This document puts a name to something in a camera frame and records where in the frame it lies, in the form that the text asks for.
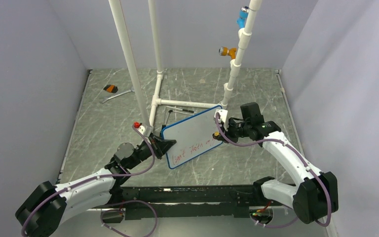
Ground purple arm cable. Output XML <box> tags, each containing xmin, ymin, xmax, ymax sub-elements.
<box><xmin>21</xmin><ymin>124</ymin><xmax>156</xmax><ymax>237</ymax></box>
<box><xmin>214</xmin><ymin>113</ymin><xmax>333</xmax><ymax>229</ymax></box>

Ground orange black small tool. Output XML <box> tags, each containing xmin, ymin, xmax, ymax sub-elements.
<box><xmin>103</xmin><ymin>84</ymin><xmax>118</xmax><ymax>93</ymax></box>

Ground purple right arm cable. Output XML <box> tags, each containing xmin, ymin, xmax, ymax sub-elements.
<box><xmin>214</xmin><ymin>113</ymin><xmax>333</xmax><ymax>229</ymax></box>

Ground black whiteboard marker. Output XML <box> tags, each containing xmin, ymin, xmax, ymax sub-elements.
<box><xmin>166</xmin><ymin>106</ymin><xmax>196</xmax><ymax>115</ymax></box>

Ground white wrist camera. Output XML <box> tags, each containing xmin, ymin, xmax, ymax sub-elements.
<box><xmin>214</xmin><ymin>109</ymin><xmax>228</xmax><ymax>130</ymax></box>
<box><xmin>133</xmin><ymin>122</ymin><xmax>153</xmax><ymax>137</ymax></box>

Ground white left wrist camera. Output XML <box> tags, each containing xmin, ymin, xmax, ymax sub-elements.
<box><xmin>133</xmin><ymin>122</ymin><xmax>153</xmax><ymax>137</ymax></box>

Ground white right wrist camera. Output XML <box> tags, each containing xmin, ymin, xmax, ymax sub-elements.
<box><xmin>214</xmin><ymin>109</ymin><xmax>228</xmax><ymax>130</ymax></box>

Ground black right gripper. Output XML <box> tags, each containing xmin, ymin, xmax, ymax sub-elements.
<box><xmin>218</xmin><ymin>118</ymin><xmax>251</xmax><ymax>144</ymax></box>

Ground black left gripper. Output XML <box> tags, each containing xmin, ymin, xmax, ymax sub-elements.
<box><xmin>127</xmin><ymin>132</ymin><xmax>176</xmax><ymax>169</ymax></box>

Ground blue framed whiteboard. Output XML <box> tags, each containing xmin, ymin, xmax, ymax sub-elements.
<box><xmin>160</xmin><ymin>105</ymin><xmax>223</xmax><ymax>169</ymax></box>

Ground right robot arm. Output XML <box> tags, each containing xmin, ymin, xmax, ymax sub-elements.
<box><xmin>213</xmin><ymin>102</ymin><xmax>339</xmax><ymax>227</ymax></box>

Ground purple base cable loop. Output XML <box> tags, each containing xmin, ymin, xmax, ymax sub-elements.
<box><xmin>100</xmin><ymin>200</ymin><xmax>158</xmax><ymax>237</ymax></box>

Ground yellow black eraser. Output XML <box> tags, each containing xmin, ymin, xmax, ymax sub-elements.
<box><xmin>213</xmin><ymin>132</ymin><xmax>220</xmax><ymax>139</ymax></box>

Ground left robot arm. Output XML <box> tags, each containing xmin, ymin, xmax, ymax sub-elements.
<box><xmin>15</xmin><ymin>134</ymin><xmax>177</xmax><ymax>237</ymax></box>

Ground blue nozzle fitting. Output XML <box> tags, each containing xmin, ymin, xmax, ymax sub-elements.
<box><xmin>236</xmin><ymin>6</ymin><xmax>250</xmax><ymax>29</ymax></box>

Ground silver wrench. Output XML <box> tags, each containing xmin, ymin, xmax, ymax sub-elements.
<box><xmin>100</xmin><ymin>89</ymin><xmax>135</xmax><ymax>104</ymax></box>

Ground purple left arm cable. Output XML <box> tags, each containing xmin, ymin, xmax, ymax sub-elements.
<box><xmin>21</xmin><ymin>124</ymin><xmax>156</xmax><ymax>237</ymax></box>

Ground white pvc pipe frame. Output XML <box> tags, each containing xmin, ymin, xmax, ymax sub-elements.
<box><xmin>109</xmin><ymin>0</ymin><xmax>263</xmax><ymax>127</ymax></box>

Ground orange nozzle fitting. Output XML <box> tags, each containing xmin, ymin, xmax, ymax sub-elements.
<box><xmin>219</xmin><ymin>46</ymin><xmax>237</xmax><ymax>60</ymax></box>

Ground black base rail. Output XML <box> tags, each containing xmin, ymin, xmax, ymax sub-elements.
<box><xmin>99</xmin><ymin>185</ymin><xmax>275</xmax><ymax>220</ymax></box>

